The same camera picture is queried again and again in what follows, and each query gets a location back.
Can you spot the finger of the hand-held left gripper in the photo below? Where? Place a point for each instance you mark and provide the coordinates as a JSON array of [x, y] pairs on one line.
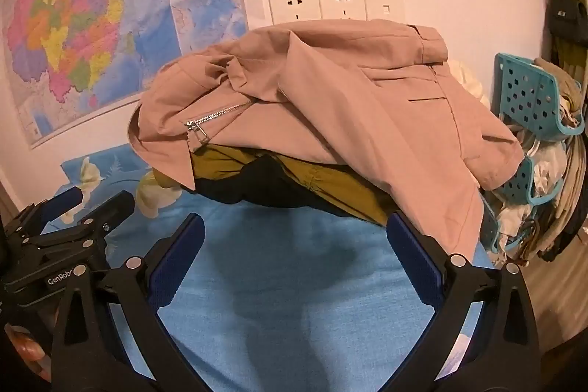
[[69, 201], [112, 208]]

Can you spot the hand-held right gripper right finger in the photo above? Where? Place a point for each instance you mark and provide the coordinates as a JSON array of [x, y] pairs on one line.
[[415, 264]]

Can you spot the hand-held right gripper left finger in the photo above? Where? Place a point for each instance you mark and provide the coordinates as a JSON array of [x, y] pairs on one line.
[[178, 263]]

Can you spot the pink zip jacket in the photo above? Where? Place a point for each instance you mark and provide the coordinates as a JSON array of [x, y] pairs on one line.
[[340, 98]]

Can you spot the person's left hand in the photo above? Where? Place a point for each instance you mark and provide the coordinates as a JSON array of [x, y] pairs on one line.
[[25, 348]]

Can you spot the black garment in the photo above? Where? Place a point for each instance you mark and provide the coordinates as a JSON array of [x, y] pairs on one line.
[[262, 185]]

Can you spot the blue floral bedsheet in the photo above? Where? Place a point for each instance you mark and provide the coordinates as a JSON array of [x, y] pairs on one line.
[[294, 304]]

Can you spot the olive green garment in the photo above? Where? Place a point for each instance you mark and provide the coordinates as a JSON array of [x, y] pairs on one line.
[[321, 185]]

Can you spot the teal plastic laundry basket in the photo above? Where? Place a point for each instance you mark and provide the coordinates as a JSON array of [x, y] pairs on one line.
[[569, 190]]

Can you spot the cream garment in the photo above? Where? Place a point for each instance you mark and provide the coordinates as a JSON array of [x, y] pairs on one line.
[[468, 82]]

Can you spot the black handbag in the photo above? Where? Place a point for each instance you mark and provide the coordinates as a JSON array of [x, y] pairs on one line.
[[567, 17]]

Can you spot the colourful wall map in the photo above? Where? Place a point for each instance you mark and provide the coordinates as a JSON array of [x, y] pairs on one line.
[[92, 15]]

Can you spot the white wall switch plate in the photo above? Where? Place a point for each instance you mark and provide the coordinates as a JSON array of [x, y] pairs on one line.
[[385, 5]]

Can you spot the white wall socket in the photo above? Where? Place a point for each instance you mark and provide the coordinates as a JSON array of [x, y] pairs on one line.
[[294, 6], [342, 4]]

